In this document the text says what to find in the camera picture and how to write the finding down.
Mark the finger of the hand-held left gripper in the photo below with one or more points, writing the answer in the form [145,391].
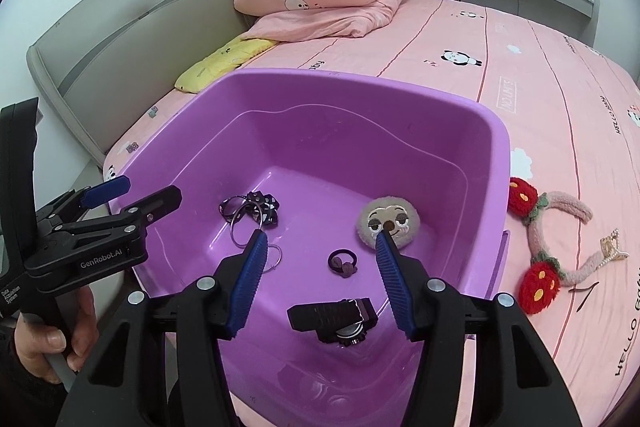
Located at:
[160,199]
[105,192]

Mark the purple plastic bin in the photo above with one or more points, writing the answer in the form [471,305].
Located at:
[325,132]

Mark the yellow pillow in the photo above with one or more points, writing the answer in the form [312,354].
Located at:
[220,62]

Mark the person's left hand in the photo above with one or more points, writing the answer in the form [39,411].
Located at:
[40,344]

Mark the black wrist watch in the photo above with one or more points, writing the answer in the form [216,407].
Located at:
[325,314]

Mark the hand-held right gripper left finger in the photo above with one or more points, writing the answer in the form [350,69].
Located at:
[247,287]

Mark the pink printed bedsheet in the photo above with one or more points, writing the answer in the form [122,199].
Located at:
[550,107]

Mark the large silver bangle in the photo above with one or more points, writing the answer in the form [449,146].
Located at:
[234,227]

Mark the pearl hair claw clip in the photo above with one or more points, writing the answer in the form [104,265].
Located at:
[611,247]

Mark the small silver bangle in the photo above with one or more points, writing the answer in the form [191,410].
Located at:
[278,252]

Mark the round plush sloth pouch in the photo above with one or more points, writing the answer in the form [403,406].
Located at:
[395,217]

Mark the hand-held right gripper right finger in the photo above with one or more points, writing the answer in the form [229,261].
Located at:
[395,287]

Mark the dark thin hairpin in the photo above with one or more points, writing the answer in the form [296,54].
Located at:
[582,289]

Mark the pink headband with red flowers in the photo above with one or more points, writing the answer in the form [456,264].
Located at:
[537,297]

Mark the grey upholstered headboard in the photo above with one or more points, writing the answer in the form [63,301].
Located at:
[125,32]

